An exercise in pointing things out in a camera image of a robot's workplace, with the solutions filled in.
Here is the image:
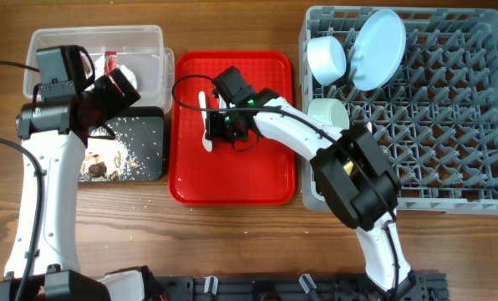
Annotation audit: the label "cream plastic spoon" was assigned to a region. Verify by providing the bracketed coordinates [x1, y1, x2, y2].
[198, 91, 213, 152]

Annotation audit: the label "red strawberry snack wrapper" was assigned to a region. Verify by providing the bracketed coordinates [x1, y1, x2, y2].
[104, 51, 118, 74]

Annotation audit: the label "white napkin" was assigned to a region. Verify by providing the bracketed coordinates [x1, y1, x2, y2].
[94, 56, 137, 89]

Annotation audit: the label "blue bowl with rice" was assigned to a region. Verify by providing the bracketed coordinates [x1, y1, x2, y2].
[307, 36, 347, 85]

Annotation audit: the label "grey dishwasher rack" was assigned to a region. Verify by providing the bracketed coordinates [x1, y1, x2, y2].
[298, 6, 498, 215]

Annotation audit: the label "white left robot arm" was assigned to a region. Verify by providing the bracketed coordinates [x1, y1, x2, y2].
[0, 69, 159, 300]

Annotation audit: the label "yellow plastic cup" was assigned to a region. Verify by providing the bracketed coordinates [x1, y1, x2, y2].
[343, 161, 354, 176]

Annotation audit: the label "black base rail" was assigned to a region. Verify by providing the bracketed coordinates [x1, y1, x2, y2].
[156, 272, 450, 301]

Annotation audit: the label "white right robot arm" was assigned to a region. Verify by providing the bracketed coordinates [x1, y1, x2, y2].
[207, 86, 412, 299]

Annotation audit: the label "clear plastic waste bin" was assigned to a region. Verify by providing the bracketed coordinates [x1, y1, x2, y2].
[26, 25, 175, 113]

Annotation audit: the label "rice and food scraps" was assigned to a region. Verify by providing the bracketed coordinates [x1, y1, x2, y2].
[79, 116, 158, 181]

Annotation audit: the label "black food waste tray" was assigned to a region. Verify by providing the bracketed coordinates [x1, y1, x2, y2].
[77, 106, 166, 183]

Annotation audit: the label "mint green bowl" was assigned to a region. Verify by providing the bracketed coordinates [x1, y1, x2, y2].
[307, 99, 350, 130]

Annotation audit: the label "red serving tray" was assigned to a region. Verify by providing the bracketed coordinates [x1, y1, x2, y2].
[168, 51, 296, 206]

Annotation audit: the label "light blue plate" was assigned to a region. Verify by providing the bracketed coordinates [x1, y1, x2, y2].
[350, 9, 406, 91]

